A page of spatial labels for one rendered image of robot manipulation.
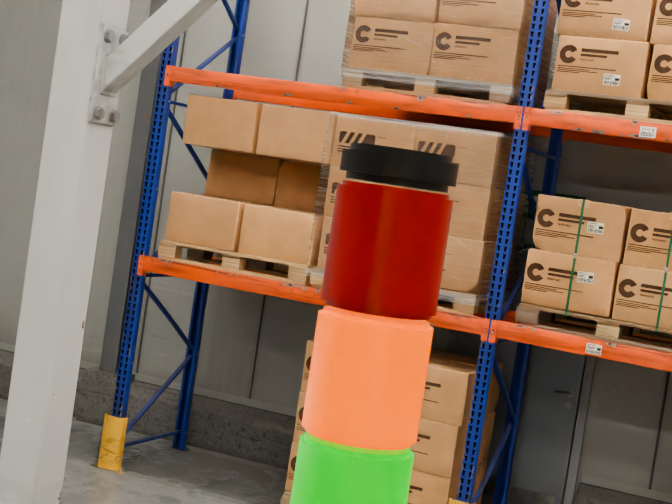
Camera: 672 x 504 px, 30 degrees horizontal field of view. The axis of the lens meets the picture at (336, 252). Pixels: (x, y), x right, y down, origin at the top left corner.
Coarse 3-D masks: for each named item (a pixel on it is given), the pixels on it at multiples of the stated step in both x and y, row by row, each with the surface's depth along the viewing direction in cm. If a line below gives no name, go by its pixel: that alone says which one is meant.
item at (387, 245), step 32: (352, 192) 52; (384, 192) 51; (416, 192) 51; (352, 224) 52; (384, 224) 51; (416, 224) 51; (448, 224) 53; (352, 256) 51; (384, 256) 51; (416, 256) 51; (352, 288) 51; (384, 288) 51; (416, 288) 51
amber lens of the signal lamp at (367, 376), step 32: (320, 320) 53; (352, 320) 52; (384, 320) 52; (416, 320) 54; (320, 352) 52; (352, 352) 51; (384, 352) 51; (416, 352) 52; (320, 384) 52; (352, 384) 51; (384, 384) 51; (416, 384) 52; (320, 416) 52; (352, 416) 51; (384, 416) 51; (416, 416) 53; (384, 448) 52
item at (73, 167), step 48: (96, 0) 296; (96, 48) 297; (48, 144) 301; (96, 144) 302; (48, 192) 301; (96, 192) 306; (48, 240) 301; (96, 240) 309; (48, 288) 301; (48, 336) 301; (48, 384) 301; (48, 432) 303; (0, 480) 306; (48, 480) 306
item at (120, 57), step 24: (168, 0) 292; (192, 0) 290; (216, 0) 293; (144, 24) 295; (168, 24) 292; (120, 48) 297; (144, 48) 295; (96, 72) 297; (120, 72) 297; (96, 96) 298; (96, 120) 299
